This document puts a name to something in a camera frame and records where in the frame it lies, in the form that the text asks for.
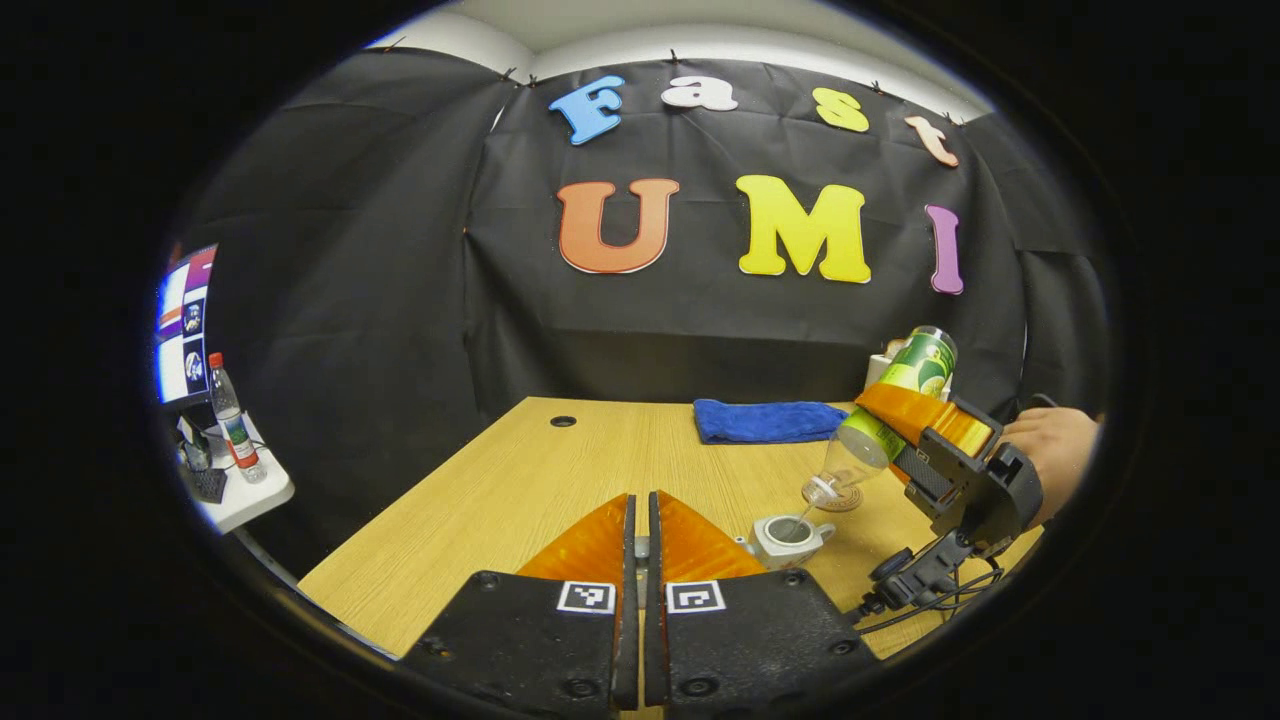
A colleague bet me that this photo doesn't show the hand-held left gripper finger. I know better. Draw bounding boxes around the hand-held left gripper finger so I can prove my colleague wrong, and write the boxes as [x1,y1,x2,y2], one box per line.
[400,493,641,713]
[645,490,881,713]

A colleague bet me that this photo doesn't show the white ceramic teacup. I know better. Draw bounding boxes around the white ceramic teacup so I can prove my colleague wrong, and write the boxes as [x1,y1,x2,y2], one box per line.
[735,513,837,571]

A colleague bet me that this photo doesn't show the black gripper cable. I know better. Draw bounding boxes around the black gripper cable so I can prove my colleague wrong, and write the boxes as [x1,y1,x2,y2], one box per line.
[850,560,1006,636]

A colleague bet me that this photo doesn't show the green label water bottle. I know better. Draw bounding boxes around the green label water bottle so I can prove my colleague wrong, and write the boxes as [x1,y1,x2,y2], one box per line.
[802,326,959,511]

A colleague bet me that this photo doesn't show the black backdrop cloth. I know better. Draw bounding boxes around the black backdrop cloth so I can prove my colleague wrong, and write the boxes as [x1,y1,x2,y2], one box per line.
[165,45,1116,576]

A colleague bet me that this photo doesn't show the computer monitor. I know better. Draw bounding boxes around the computer monitor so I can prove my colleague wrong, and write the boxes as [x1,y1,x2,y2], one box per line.
[155,245,218,406]

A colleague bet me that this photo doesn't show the blue towel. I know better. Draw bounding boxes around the blue towel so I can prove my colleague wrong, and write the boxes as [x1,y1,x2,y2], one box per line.
[693,399,849,445]

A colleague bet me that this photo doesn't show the white side table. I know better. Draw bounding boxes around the white side table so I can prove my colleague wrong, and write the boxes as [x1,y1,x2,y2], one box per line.
[178,415,296,534]

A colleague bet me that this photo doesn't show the white toaster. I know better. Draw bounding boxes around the white toaster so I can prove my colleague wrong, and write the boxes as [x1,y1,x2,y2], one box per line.
[865,340,906,393]

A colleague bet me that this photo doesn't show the red cap plastic bottle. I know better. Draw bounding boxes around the red cap plastic bottle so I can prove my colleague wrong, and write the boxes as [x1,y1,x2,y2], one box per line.
[208,352,268,485]

